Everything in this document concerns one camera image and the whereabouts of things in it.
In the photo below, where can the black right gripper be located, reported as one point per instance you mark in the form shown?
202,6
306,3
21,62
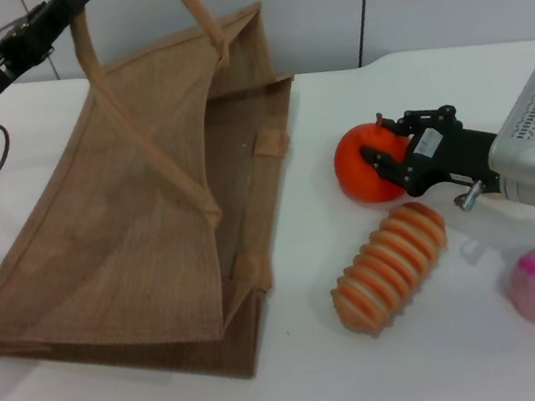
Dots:
450,155

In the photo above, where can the orange toy fruit with stem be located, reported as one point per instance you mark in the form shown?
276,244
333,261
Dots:
353,168

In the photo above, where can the brown jute handbag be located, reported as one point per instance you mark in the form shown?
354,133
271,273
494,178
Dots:
126,220

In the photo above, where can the ridged orange striped bread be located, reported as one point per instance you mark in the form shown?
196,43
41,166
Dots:
391,268

